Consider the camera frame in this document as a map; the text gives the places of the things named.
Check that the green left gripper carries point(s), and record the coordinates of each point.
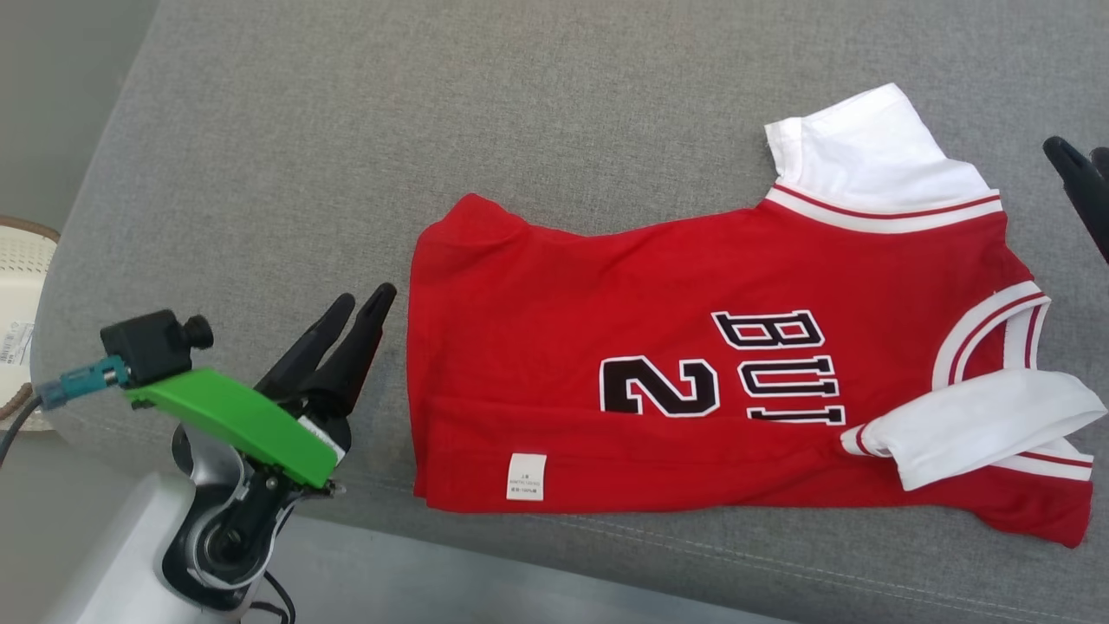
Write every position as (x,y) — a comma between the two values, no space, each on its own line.
(243,416)

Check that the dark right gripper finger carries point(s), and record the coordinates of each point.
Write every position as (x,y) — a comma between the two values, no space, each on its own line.
(1102,160)
(1087,195)

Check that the red white basketball jersey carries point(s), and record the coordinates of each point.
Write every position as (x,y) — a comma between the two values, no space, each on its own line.
(563,347)

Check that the red and white striped garment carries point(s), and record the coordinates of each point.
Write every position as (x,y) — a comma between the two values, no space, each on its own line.
(433,104)

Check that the white laundry basket brown rim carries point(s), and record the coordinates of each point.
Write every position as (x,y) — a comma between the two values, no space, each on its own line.
(22,295)

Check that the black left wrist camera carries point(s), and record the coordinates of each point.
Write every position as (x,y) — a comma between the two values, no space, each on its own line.
(152,347)

